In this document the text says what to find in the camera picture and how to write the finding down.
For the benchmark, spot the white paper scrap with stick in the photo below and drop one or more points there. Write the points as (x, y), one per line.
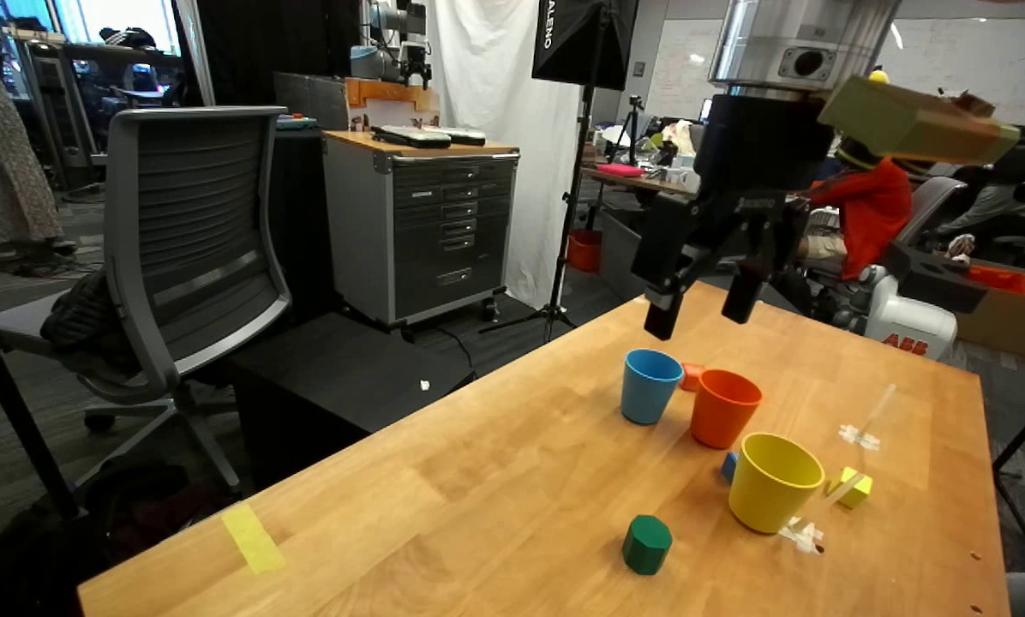
(803, 535)

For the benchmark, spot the white hanging curtain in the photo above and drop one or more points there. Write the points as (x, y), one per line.
(476, 71)

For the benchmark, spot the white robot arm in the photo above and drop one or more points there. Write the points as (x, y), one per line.
(762, 46)

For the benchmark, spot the black light stand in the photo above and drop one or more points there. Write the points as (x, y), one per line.
(577, 206)

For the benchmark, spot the blue plastic cup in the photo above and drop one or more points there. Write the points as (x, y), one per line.
(648, 394)

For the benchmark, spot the grey mesh office chair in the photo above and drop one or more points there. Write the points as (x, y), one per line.
(190, 206)

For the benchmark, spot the black flat device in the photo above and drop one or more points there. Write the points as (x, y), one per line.
(409, 136)

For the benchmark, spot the red fabric bundle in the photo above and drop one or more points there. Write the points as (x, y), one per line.
(876, 209)

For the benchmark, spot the tan cardboard box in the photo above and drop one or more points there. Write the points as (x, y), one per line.
(1012, 326)

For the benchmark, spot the black stand leg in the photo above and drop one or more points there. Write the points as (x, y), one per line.
(7, 400)

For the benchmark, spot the olive wrist camera box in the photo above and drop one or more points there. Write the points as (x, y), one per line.
(909, 121)

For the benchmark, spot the orange bucket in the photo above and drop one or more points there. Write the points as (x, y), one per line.
(584, 250)

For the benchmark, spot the yellow plastic cup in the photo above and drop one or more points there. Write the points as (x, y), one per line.
(773, 490)

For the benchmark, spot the red wooden block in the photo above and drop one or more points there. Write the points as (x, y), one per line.
(691, 382)

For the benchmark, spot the yellow wooden block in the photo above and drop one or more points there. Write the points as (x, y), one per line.
(853, 489)

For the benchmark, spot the brown cardboard box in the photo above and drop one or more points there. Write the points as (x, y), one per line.
(388, 104)

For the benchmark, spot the orange plastic cup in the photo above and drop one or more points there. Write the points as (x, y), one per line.
(722, 415)

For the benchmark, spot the blue wooden block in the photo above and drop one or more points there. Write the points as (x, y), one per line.
(728, 466)

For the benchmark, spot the green wooden cylinder block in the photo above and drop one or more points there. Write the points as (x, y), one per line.
(644, 545)

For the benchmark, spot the black softbox light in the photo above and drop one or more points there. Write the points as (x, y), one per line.
(584, 39)

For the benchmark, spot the yellow tape strip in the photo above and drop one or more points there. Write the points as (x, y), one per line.
(253, 539)

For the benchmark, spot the white ABB robot base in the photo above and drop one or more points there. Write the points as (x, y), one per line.
(909, 320)

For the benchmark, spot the grey drawer cabinet wooden top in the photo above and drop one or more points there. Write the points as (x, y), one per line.
(419, 226)

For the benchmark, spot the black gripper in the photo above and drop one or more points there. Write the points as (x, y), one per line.
(762, 148)

